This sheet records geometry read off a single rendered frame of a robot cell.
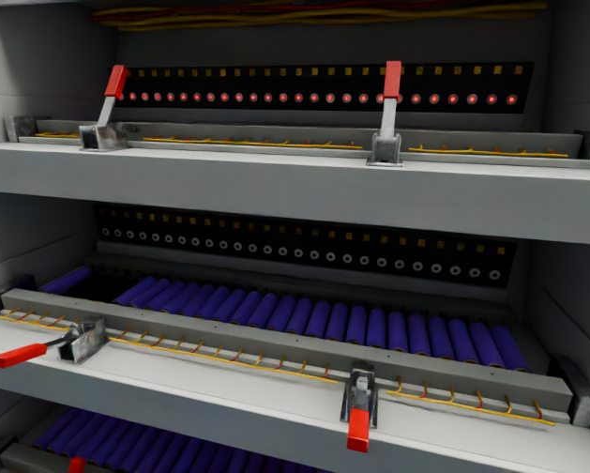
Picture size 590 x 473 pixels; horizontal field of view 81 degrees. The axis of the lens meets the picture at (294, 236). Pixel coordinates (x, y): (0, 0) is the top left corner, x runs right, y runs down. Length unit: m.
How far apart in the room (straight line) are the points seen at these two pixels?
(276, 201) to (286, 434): 0.19
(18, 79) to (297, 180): 0.38
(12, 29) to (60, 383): 0.39
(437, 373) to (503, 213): 0.14
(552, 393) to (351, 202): 0.21
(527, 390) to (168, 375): 0.30
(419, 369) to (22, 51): 0.55
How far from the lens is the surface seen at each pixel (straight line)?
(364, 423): 0.25
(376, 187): 0.27
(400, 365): 0.32
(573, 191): 0.30
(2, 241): 0.53
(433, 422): 0.32
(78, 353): 0.39
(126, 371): 0.37
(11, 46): 0.55
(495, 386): 0.34
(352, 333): 0.35
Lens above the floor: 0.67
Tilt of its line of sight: 1 degrees up
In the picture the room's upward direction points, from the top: 6 degrees clockwise
